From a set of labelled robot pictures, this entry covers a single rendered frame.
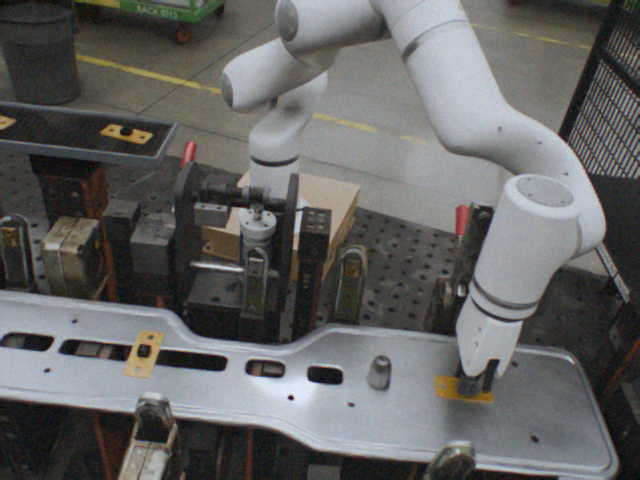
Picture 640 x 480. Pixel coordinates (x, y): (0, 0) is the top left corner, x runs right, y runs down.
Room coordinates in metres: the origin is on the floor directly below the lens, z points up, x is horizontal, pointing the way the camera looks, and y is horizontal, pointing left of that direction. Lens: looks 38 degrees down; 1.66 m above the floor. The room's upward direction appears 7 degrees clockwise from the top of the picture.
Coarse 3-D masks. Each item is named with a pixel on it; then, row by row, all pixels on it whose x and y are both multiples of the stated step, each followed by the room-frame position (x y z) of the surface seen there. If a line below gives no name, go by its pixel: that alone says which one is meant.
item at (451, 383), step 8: (440, 376) 0.55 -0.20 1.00; (448, 376) 0.55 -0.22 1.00; (440, 384) 0.53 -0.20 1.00; (448, 384) 0.53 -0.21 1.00; (456, 384) 0.54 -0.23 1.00; (440, 392) 0.52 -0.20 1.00; (448, 392) 0.52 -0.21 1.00; (456, 392) 0.52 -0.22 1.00; (480, 392) 0.53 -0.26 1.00; (488, 392) 0.53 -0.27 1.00; (464, 400) 0.51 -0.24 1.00; (472, 400) 0.51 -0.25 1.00; (480, 400) 0.51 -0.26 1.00; (488, 400) 0.52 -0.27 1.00
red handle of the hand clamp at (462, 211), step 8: (456, 208) 0.79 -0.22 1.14; (464, 208) 0.78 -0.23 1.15; (456, 216) 0.78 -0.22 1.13; (464, 216) 0.77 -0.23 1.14; (456, 224) 0.77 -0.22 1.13; (464, 224) 0.76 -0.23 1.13; (456, 232) 0.75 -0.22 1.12; (456, 248) 0.74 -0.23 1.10; (456, 256) 0.72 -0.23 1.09; (464, 280) 0.68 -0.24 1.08; (464, 288) 0.67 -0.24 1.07; (456, 296) 0.67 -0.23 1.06; (464, 296) 0.66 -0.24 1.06
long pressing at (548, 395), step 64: (0, 320) 0.55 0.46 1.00; (64, 320) 0.57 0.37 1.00; (128, 320) 0.58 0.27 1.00; (0, 384) 0.44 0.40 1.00; (64, 384) 0.46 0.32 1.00; (128, 384) 0.47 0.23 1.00; (192, 384) 0.48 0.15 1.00; (256, 384) 0.50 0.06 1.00; (320, 384) 0.51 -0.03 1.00; (512, 384) 0.55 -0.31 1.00; (576, 384) 0.57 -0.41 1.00; (320, 448) 0.41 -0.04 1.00; (384, 448) 0.42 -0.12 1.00; (512, 448) 0.44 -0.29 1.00; (576, 448) 0.46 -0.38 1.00
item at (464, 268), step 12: (480, 204) 0.70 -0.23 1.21; (492, 204) 0.70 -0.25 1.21; (468, 216) 0.70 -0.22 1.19; (480, 216) 0.68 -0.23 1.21; (492, 216) 0.66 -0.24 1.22; (468, 228) 0.68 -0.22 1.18; (480, 228) 0.66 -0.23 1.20; (468, 240) 0.68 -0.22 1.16; (480, 240) 0.69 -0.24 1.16; (468, 252) 0.68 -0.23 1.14; (480, 252) 0.68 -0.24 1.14; (456, 264) 0.68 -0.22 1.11; (468, 264) 0.68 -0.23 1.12; (456, 276) 0.67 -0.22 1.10; (468, 276) 0.68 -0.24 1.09; (456, 288) 0.66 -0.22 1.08; (468, 288) 0.67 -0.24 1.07
